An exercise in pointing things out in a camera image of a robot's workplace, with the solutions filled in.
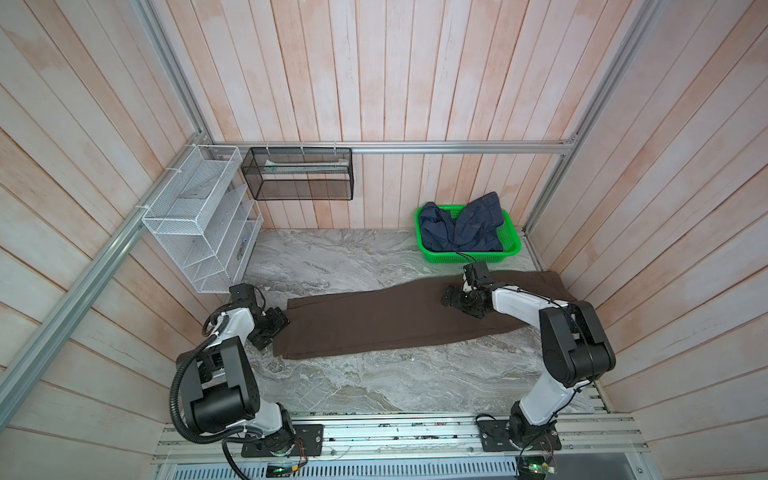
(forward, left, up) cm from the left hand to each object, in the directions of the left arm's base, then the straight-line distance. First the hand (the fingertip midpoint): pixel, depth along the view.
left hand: (282, 332), depth 90 cm
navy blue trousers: (+40, -66, +6) cm, 77 cm away
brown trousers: (+7, -15, -7) cm, 18 cm away
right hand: (+12, -55, -1) cm, 56 cm away
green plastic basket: (+35, -78, +6) cm, 86 cm away
